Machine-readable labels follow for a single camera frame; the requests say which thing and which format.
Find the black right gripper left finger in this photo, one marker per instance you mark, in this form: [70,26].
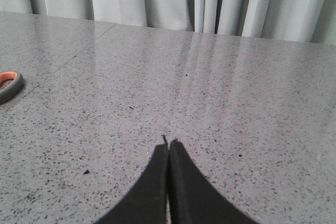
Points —
[145,202]

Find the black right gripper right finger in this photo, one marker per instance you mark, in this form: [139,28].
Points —
[192,198]

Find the grey orange scissors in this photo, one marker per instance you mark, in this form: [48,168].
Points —
[14,87]

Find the grey curtain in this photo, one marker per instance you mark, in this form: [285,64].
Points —
[293,20]

